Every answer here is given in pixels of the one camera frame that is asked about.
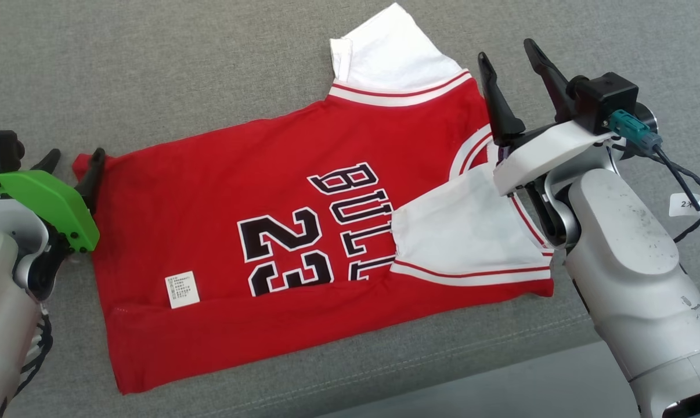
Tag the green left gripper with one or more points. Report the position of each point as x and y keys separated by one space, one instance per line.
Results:
x=42 y=194

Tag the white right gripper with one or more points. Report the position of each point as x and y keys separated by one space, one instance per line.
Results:
x=547 y=151

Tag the red Bulls jersey white sleeves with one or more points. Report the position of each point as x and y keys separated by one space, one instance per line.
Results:
x=210 y=203

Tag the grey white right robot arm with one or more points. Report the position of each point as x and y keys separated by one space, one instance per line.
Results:
x=634 y=267

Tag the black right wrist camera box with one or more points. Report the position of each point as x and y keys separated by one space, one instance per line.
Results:
x=608 y=96

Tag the teal right camera connector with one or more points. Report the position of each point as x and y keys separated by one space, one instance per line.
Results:
x=631 y=126

